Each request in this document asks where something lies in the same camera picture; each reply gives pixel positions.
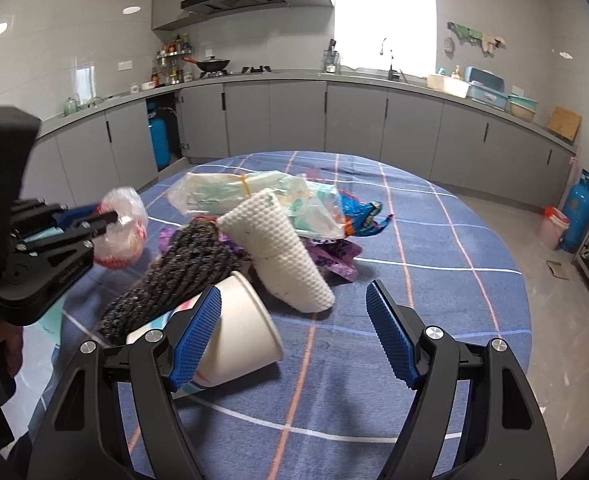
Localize gas stove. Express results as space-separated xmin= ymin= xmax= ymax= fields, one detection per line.
xmin=199 ymin=65 xmax=272 ymax=78

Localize black wok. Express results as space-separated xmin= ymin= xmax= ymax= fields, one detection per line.
xmin=183 ymin=56 xmax=231 ymax=73

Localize clear red-printed plastic bag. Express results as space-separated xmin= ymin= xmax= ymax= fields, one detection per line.
xmin=93 ymin=186 xmax=150 ymax=271

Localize white plastic basin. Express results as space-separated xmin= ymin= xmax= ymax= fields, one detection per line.
xmin=427 ymin=74 xmax=470 ymax=98

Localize dark knitted cloth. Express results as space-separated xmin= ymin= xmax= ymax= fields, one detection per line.
xmin=97 ymin=215 xmax=245 ymax=346

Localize small blue gas cylinder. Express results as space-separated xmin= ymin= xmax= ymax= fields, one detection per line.
xmin=147 ymin=102 xmax=171 ymax=171

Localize knife holder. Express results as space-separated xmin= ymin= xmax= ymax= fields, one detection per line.
xmin=323 ymin=39 xmax=341 ymax=75

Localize person's left hand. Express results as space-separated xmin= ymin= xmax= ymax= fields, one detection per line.
xmin=0 ymin=321 xmax=26 ymax=413

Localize stacked green basins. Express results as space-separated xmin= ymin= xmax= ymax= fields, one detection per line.
xmin=507 ymin=94 xmax=540 ymax=122

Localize grey kitchen counter cabinets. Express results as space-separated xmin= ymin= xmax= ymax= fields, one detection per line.
xmin=24 ymin=71 xmax=580 ymax=211

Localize white paper cup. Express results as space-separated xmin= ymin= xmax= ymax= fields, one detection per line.
xmin=126 ymin=270 xmax=285 ymax=396

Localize bright window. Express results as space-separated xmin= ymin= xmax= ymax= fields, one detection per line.
xmin=328 ymin=0 xmax=437 ymax=73

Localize blue plaid tablecloth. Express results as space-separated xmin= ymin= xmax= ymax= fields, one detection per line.
xmin=2 ymin=150 xmax=532 ymax=480

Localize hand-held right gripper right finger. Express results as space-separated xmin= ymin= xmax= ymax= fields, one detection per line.
xmin=365 ymin=280 xmax=557 ymax=480

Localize white knitted cloth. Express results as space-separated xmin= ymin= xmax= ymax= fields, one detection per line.
xmin=216 ymin=187 xmax=336 ymax=313

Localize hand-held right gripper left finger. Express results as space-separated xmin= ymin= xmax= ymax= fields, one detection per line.
xmin=27 ymin=287 xmax=222 ymax=480

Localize purple plastic bag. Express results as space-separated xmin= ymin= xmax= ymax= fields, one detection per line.
xmin=159 ymin=225 xmax=362 ymax=281

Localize light blue dish box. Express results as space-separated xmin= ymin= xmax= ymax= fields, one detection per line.
xmin=464 ymin=66 xmax=509 ymax=111

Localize metal spice rack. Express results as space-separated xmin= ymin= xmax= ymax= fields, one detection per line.
xmin=150 ymin=34 xmax=195 ymax=86

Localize orange and blue plastic bag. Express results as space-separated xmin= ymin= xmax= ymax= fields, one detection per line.
xmin=337 ymin=191 xmax=395 ymax=238

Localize large blue gas cylinder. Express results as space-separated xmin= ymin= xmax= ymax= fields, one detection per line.
xmin=560 ymin=170 xmax=589 ymax=253

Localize kitchen faucet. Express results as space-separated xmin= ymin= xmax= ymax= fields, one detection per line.
xmin=379 ymin=37 xmax=400 ymax=81

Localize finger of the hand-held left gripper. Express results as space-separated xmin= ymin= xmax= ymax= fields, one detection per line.
xmin=9 ymin=199 xmax=102 ymax=233
xmin=14 ymin=210 xmax=121 ymax=261

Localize red trash bin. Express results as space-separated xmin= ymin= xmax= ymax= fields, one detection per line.
xmin=539 ymin=205 xmax=570 ymax=251

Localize hanging green cloth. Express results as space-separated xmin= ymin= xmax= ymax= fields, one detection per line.
xmin=448 ymin=21 xmax=484 ymax=42

